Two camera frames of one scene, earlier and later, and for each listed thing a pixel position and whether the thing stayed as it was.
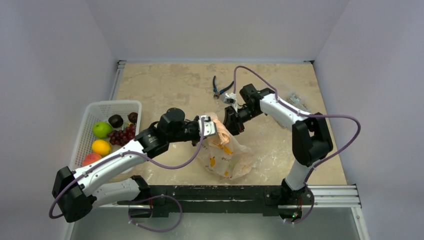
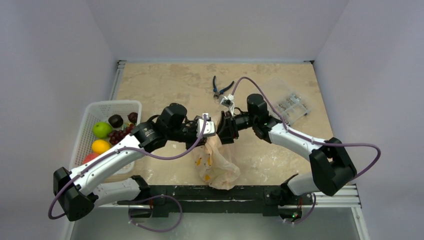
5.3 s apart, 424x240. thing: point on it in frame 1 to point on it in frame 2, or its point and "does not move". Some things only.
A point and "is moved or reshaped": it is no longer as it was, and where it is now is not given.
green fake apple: [101, 129] does not move
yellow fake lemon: [101, 147] does not move
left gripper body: [194, 140] does not move
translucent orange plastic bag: [220, 155] is moved or reshaped
